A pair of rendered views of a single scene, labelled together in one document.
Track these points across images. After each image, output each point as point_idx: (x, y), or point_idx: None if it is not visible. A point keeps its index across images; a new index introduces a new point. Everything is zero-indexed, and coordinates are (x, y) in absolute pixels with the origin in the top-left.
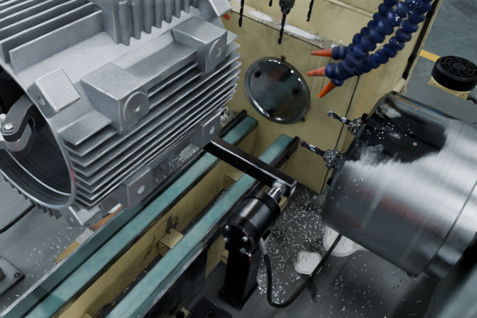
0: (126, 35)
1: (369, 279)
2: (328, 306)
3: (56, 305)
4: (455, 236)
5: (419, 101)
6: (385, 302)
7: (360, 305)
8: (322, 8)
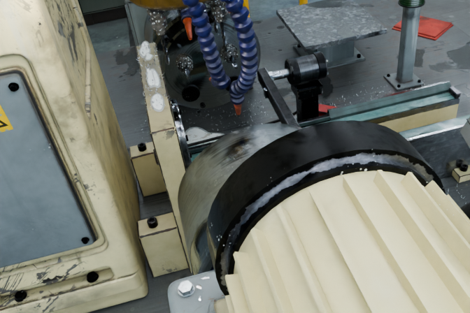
0: None
1: (223, 119)
2: (262, 118)
3: (443, 123)
4: None
5: (165, 15)
6: (229, 108)
7: (244, 112)
8: (94, 87)
